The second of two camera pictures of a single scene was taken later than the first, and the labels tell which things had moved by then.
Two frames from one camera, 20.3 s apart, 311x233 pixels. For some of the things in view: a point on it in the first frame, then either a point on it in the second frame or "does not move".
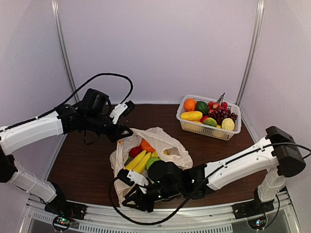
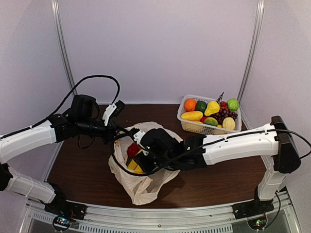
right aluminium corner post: [255, 37] does not move
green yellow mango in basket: [210, 121] does not move
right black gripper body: [174, 191] -> [145, 165]
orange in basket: [190, 104] does not move
